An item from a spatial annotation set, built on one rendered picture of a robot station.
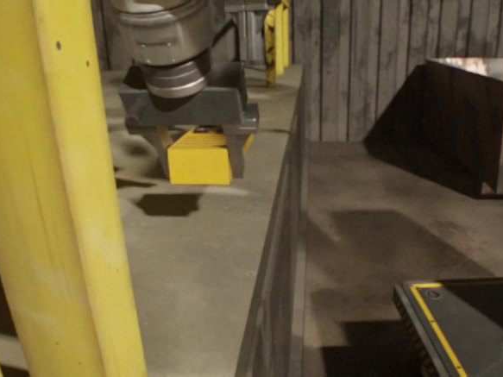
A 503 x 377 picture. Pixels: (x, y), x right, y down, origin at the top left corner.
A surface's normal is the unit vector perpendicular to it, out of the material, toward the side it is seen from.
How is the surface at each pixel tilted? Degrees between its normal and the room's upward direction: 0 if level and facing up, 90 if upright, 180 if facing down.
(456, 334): 0
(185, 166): 90
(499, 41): 90
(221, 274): 0
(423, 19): 90
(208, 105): 120
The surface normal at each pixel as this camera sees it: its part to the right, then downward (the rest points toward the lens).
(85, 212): 0.99, 0.01
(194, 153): -0.13, 0.35
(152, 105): -0.10, 0.77
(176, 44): 0.29, 0.72
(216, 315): -0.04, -0.94
